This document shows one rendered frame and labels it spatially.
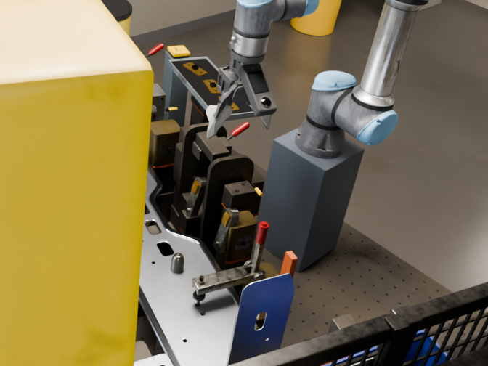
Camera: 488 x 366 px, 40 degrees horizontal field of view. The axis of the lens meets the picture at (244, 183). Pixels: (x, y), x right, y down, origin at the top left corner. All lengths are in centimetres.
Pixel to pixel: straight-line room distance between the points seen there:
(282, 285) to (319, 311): 85
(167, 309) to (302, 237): 65
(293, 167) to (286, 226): 22
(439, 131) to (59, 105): 441
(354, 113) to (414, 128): 281
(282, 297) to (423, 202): 273
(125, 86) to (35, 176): 6
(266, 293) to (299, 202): 85
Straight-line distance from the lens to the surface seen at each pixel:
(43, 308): 41
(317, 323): 203
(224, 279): 155
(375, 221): 365
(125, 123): 34
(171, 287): 162
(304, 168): 197
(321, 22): 560
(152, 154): 204
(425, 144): 447
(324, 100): 190
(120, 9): 397
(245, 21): 137
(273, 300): 124
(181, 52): 230
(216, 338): 153
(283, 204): 208
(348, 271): 222
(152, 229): 179
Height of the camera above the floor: 215
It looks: 36 degrees down
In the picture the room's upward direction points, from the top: 10 degrees clockwise
